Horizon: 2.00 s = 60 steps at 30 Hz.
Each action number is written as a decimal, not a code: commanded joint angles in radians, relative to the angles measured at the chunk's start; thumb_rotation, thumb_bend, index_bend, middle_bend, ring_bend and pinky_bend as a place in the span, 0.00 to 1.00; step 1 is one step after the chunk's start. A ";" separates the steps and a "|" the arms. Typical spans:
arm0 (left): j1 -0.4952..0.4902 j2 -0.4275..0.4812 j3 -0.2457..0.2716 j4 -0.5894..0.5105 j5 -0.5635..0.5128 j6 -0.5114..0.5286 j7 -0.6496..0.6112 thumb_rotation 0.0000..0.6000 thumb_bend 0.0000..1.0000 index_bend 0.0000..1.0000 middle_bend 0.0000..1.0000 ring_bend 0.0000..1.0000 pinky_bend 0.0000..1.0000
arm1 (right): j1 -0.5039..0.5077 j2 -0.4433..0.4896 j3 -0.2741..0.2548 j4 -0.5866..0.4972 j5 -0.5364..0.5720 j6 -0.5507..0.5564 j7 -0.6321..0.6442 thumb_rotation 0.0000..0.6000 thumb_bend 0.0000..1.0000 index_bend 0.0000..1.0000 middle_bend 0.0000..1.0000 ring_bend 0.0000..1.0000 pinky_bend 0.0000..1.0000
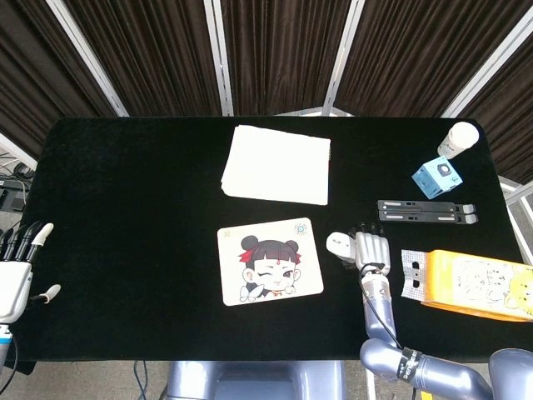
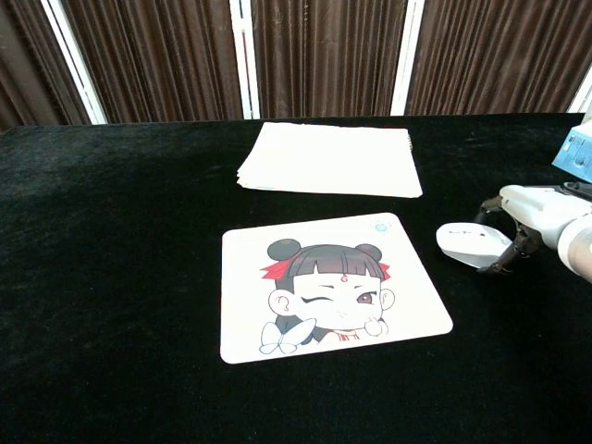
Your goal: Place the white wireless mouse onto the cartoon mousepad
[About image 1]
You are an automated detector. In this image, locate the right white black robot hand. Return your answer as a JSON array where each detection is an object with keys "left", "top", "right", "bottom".
[{"left": 339, "top": 222, "right": 392, "bottom": 279}]

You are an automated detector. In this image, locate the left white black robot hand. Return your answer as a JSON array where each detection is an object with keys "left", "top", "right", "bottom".
[{"left": 0, "top": 222, "right": 62, "bottom": 324}]

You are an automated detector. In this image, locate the white computer mouse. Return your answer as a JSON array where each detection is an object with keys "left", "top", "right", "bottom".
[{"left": 326, "top": 232, "right": 359, "bottom": 259}]

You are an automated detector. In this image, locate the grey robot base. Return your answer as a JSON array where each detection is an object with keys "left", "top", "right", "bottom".
[{"left": 166, "top": 360, "right": 346, "bottom": 400}]

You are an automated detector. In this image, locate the cartoon girl mouse pad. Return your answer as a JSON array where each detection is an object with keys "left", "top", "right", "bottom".
[{"left": 216, "top": 217, "right": 325, "bottom": 308}]

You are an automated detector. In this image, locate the black folding laptop stand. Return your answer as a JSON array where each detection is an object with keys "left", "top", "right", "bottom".
[{"left": 376, "top": 198, "right": 480, "bottom": 226}]

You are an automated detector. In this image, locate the black power strip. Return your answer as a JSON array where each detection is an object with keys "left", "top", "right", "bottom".
[{"left": 0, "top": 178, "right": 31, "bottom": 214}]

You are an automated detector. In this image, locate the orange snack bag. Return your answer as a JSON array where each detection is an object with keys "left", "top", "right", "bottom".
[{"left": 400, "top": 248, "right": 533, "bottom": 323}]

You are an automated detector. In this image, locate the light blue cube box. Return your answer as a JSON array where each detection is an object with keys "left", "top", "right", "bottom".
[{"left": 411, "top": 157, "right": 463, "bottom": 200}]

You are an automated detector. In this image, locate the white folded cloth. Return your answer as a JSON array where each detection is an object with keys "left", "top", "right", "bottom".
[{"left": 219, "top": 124, "right": 333, "bottom": 208}]

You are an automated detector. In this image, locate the black velvet table cloth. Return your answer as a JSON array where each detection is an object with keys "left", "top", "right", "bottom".
[{"left": 3, "top": 116, "right": 530, "bottom": 364}]

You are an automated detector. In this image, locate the white small bottle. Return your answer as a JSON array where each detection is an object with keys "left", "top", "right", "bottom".
[{"left": 436, "top": 121, "right": 481, "bottom": 160}]

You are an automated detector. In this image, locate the dark brown curtain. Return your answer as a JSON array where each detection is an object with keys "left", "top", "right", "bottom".
[
  {"left": 220, "top": 0, "right": 353, "bottom": 117},
  {"left": 0, "top": 0, "right": 117, "bottom": 159},
  {"left": 62, "top": 0, "right": 222, "bottom": 117},
  {"left": 335, "top": 0, "right": 533, "bottom": 118},
  {"left": 457, "top": 32, "right": 533, "bottom": 184}
]

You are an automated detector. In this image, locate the white frame post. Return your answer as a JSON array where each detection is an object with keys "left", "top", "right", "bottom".
[
  {"left": 202, "top": 0, "right": 234, "bottom": 117},
  {"left": 322, "top": 0, "right": 366, "bottom": 117},
  {"left": 44, "top": 0, "right": 129, "bottom": 118},
  {"left": 0, "top": 132, "right": 38, "bottom": 168},
  {"left": 441, "top": 6, "right": 533, "bottom": 118},
  {"left": 497, "top": 174, "right": 533, "bottom": 220}
]

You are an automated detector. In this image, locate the blue cable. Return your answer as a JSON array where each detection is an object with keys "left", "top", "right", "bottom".
[{"left": 132, "top": 360, "right": 150, "bottom": 400}]

